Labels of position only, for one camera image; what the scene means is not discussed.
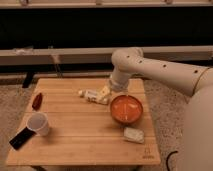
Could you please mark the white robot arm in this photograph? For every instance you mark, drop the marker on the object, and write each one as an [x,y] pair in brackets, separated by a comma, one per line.
[196,145]

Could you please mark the black rectangular remote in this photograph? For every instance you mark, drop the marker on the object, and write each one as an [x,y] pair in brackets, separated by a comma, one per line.
[21,138]

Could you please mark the dark red small object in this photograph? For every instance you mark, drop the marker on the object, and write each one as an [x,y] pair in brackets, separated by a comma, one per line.
[37,101]

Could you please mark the white plastic cup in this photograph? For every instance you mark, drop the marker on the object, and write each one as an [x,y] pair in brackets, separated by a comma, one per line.
[38,122]

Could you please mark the wooden folding table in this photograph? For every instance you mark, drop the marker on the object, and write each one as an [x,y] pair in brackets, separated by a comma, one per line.
[84,133]

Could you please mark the long grey wall rail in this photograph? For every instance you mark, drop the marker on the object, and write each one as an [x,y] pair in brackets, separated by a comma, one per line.
[30,56]

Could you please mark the white sponge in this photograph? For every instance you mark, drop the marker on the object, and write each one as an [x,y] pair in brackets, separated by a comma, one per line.
[134,135]

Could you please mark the orange ceramic bowl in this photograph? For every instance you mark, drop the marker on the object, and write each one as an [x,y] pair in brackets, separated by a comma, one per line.
[126,109]

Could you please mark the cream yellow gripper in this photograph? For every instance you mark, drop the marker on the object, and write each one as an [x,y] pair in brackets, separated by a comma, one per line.
[104,93]

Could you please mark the white lying bottle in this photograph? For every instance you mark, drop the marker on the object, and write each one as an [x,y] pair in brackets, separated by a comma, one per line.
[91,96]

